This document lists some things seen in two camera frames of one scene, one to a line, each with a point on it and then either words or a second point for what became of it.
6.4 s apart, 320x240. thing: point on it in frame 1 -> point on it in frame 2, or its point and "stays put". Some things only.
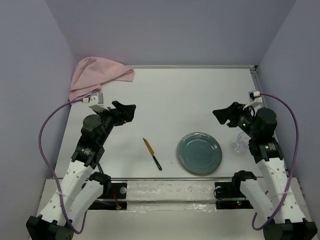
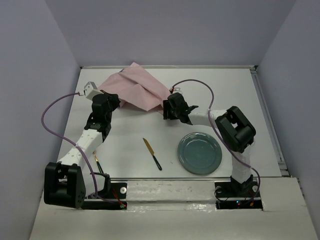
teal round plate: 199,154 stays put
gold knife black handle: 151,150 stays put
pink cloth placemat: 91,72 -> 137,87
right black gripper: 231,113 -> 167,113
